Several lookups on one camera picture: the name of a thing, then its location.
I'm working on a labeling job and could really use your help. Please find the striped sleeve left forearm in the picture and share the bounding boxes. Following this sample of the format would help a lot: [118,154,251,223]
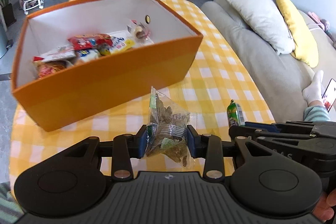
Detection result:
[0,182,24,223]

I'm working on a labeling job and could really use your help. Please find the yellow cushion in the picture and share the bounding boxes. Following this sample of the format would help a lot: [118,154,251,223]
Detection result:
[276,0,319,68]

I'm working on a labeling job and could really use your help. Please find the yellow chips bag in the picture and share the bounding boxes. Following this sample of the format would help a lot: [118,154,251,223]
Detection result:
[109,31,135,55]

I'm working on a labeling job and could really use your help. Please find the clear dried snack bag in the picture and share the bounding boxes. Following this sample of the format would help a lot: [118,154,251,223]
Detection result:
[145,87,197,169]

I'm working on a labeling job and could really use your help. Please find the orange red snack packet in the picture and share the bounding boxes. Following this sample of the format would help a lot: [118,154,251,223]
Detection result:
[34,60,67,79]

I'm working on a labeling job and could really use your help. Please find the green sausage stick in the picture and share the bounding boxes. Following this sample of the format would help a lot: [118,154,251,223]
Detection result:
[227,100,245,127]

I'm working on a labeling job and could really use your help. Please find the grey metal trash bin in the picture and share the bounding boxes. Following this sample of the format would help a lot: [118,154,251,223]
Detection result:
[0,24,13,58]

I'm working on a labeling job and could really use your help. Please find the white socked foot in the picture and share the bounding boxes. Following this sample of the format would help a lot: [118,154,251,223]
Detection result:
[302,70,324,107]

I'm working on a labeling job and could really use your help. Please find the yellow blue snack packet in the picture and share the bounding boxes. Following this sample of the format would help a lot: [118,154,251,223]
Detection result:
[73,49,110,65]

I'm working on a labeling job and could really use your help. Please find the beige sofa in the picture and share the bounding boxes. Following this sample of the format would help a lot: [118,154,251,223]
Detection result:
[201,0,335,122]

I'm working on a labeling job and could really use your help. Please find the white latiao snack packet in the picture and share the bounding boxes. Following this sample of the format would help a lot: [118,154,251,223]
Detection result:
[33,46,76,63]

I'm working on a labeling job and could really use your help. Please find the right hand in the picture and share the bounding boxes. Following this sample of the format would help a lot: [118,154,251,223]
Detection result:
[313,189,336,222]

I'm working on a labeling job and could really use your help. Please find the orange cardboard storage box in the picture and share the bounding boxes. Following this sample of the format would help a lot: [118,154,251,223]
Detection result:
[11,0,203,131]

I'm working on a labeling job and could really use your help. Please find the cream cushion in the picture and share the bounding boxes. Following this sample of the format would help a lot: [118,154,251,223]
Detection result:
[226,0,295,55]

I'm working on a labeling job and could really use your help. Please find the small wrapped candy packet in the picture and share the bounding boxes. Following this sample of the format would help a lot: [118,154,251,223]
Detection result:
[127,20,150,43]

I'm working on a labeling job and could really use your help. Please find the yellow checkered tablecloth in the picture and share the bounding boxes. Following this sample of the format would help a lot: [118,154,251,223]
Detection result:
[9,0,273,182]

